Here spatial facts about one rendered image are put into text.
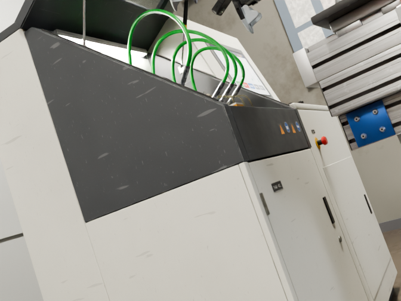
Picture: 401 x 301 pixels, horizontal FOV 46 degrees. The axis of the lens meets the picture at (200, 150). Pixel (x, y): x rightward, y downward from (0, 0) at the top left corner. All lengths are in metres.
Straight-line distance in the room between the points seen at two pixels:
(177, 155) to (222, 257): 0.30
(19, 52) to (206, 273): 0.95
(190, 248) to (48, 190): 0.54
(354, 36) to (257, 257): 0.59
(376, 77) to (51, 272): 1.17
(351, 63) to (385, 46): 0.08
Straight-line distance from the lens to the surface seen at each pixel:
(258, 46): 4.55
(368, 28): 1.13
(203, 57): 2.07
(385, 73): 1.12
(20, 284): 2.69
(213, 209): 1.28
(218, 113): 1.25
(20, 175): 1.71
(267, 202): 1.27
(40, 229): 1.68
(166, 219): 1.35
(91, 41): 1.83
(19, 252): 2.72
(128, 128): 1.40
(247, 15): 1.62
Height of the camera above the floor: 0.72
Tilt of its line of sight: 6 degrees up
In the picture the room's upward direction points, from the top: 20 degrees counter-clockwise
